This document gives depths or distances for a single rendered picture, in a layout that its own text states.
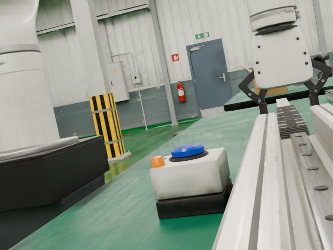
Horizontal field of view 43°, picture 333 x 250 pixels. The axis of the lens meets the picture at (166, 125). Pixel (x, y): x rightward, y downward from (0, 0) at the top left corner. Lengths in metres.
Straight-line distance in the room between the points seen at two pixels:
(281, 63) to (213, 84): 10.86
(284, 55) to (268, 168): 0.53
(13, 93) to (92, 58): 6.22
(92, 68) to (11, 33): 6.20
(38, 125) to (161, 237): 0.44
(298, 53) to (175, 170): 0.39
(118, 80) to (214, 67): 2.73
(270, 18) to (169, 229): 0.44
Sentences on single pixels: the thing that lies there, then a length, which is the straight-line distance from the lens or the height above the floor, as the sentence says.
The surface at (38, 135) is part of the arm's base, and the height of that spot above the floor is 0.89.
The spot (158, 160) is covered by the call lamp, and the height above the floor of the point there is 0.85.
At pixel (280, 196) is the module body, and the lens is 0.20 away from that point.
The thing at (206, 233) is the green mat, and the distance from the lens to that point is 0.42.
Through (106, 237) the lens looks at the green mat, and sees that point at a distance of 0.47.
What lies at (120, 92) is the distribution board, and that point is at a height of 1.19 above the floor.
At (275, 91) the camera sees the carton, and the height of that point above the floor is 0.80.
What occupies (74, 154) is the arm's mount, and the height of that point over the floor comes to 0.84.
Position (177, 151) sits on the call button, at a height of 0.85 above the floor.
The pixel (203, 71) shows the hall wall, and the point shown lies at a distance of 11.65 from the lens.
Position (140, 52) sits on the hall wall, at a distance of 12.09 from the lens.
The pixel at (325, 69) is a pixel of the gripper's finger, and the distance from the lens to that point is 0.80.
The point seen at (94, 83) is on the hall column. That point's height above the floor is 1.31.
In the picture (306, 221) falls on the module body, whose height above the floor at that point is 0.82.
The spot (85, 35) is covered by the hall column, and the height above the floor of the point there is 2.09.
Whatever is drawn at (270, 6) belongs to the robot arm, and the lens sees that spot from 0.76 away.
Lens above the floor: 0.92
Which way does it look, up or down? 4 degrees down
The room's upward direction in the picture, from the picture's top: 11 degrees counter-clockwise
